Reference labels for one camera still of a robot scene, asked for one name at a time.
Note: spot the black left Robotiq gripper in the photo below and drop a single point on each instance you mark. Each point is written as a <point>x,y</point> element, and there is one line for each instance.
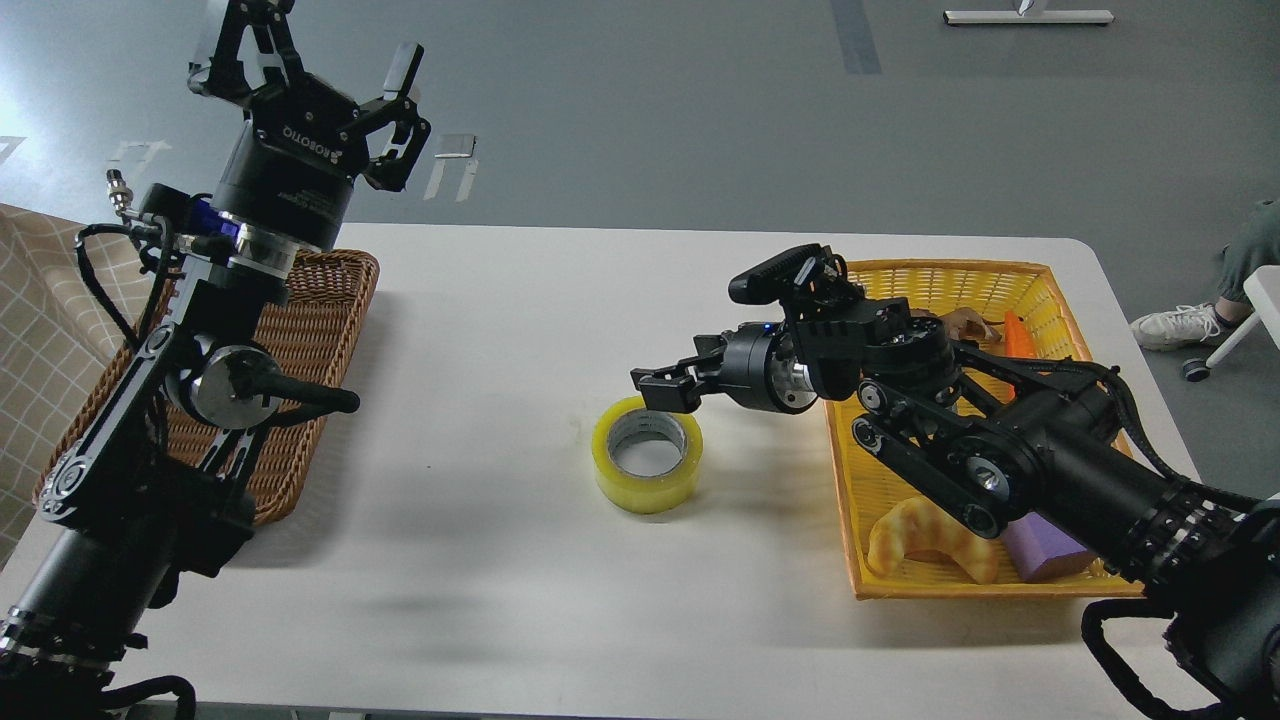
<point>292,171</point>

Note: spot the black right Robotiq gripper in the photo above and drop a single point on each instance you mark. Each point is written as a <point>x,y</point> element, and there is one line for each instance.
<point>756,369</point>

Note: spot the yellow tape roll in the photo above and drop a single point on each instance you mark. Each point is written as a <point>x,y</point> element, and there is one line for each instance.
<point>627,423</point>

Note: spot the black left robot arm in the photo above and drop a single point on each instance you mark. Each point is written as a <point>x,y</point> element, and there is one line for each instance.
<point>156,485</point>

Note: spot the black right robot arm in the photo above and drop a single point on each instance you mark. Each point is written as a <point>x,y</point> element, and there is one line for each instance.
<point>990,439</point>

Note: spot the yellow plastic basket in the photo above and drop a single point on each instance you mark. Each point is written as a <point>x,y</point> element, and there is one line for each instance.
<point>867,489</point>

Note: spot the brown wicker basket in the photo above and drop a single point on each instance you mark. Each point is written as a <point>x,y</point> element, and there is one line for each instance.
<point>313,338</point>

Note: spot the toy croissant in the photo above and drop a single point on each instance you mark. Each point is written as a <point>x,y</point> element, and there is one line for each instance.
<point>915,526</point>

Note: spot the brown toy lion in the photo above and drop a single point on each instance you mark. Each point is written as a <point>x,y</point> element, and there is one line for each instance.
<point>966,324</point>

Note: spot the orange toy carrot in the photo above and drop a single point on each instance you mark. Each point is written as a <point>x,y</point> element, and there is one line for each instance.
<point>1018,342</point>

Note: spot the beige checkered cloth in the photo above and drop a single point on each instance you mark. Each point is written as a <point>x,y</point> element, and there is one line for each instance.
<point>55,343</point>

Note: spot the purple foam block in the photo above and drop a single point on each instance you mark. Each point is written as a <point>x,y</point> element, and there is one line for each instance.
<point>1041,552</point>

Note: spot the white stand base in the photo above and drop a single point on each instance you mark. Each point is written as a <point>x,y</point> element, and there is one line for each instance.
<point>1029,13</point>

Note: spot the white sneaker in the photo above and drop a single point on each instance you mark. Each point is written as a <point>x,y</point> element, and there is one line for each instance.
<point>1185,326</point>

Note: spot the white chair leg with caster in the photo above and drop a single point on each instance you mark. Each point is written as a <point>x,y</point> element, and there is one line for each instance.
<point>1262,289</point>

